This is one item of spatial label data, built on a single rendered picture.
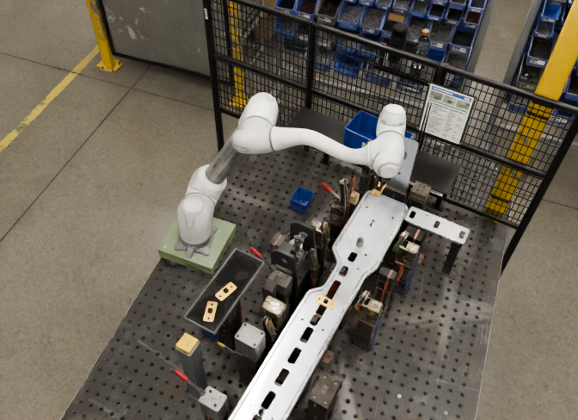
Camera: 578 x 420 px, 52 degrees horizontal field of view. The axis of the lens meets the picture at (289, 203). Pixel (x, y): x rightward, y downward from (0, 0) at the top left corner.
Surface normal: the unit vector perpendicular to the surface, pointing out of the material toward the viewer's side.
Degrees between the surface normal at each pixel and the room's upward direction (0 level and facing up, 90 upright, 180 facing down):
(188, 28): 94
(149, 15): 90
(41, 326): 0
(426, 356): 0
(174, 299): 0
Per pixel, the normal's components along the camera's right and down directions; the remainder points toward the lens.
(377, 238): 0.02, -0.64
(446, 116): -0.48, 0.67
